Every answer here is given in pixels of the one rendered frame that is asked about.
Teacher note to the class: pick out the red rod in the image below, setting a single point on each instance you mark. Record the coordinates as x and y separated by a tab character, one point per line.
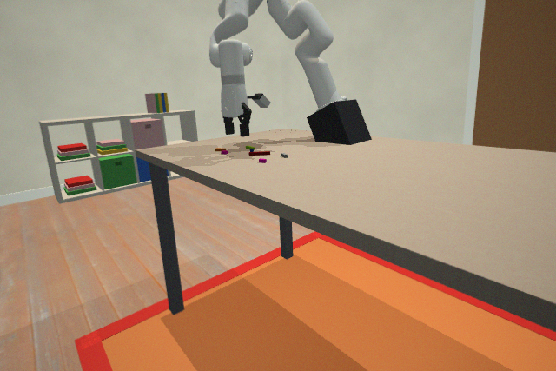
259	153

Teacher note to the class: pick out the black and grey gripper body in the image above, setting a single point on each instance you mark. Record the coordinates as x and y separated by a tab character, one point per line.
232	97

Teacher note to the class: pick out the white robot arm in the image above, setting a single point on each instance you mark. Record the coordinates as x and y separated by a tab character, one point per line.
229	54

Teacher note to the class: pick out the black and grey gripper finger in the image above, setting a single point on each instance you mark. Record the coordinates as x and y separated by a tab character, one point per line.
244	127
229	126

